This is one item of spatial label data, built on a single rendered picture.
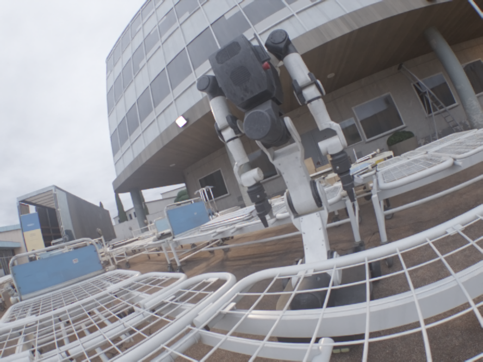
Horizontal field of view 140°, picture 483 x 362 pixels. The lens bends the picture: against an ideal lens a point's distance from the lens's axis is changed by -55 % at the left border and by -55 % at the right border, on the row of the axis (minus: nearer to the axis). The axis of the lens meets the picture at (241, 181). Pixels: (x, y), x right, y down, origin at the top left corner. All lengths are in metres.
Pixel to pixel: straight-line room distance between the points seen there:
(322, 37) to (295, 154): 4.35
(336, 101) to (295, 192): 7.11
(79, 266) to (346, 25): 5.78
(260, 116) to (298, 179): 0.36
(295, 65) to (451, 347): 1.26
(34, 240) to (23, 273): 9.71
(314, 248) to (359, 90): 7.41
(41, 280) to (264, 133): 1.58
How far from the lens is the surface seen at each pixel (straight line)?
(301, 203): 0.93
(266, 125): 0.70
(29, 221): 11.40
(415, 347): 0.89
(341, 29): 5.15
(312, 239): 0.94
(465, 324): 0.96
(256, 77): 0.83
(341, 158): 0.87
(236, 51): 0.90
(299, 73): 0.90
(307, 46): 5.00
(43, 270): 1.58
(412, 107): 8.24
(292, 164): 0.91
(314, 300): 0.69
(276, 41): 0.96
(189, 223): 2.73
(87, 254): 1.59
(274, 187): 8.30
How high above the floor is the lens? 0.71
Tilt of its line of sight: 5 degrees up
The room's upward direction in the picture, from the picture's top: 19 degrees counter-clockwise
